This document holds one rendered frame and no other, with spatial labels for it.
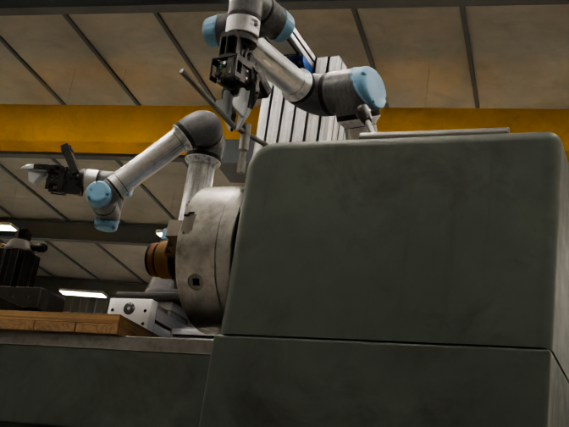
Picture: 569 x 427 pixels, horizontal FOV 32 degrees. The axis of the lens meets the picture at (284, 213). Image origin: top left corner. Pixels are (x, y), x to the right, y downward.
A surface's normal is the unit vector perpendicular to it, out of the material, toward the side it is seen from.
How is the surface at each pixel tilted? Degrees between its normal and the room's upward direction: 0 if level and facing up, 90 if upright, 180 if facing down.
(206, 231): 87
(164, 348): 90
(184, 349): 90
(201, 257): 107
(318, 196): 90
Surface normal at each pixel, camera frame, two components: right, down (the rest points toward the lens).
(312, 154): -0.37, -0.37
